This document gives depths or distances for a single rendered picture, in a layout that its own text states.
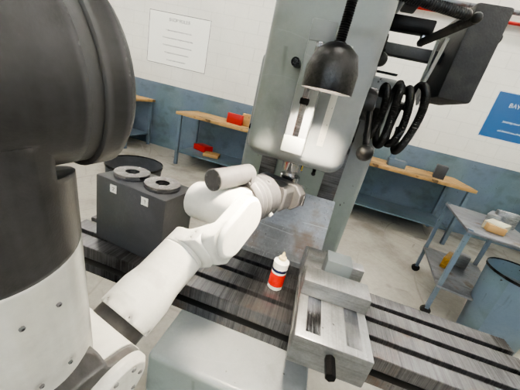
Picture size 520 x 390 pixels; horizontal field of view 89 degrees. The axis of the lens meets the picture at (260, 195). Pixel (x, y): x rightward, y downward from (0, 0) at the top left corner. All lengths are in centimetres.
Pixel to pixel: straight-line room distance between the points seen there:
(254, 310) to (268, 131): 41
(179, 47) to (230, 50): 99
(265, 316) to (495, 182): 511
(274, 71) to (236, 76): 459
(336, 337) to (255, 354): 21
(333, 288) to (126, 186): 55
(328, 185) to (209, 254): 70
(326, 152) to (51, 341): 45
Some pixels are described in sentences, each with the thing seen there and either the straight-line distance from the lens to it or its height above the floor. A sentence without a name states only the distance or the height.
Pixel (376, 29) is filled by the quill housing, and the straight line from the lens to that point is 53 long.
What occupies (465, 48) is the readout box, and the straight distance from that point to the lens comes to 87.
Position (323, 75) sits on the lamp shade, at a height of 146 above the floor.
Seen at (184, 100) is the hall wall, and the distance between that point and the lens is 550.
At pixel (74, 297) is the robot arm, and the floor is 128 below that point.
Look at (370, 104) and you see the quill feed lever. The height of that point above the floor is 146.
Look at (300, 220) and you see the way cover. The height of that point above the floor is 103.
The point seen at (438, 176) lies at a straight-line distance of 450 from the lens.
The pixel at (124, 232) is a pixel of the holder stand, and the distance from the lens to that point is 79.
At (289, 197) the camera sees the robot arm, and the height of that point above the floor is 124.
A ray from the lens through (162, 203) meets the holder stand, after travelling 67.
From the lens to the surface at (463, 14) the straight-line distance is 49.
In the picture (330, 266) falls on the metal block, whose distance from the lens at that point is 68.
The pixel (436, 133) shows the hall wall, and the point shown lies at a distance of 508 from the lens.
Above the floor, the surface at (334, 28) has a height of 154.
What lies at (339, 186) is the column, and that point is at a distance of 101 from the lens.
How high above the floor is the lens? 143
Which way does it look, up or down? 20 degrees down
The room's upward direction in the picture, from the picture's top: 13 degrees clockwise
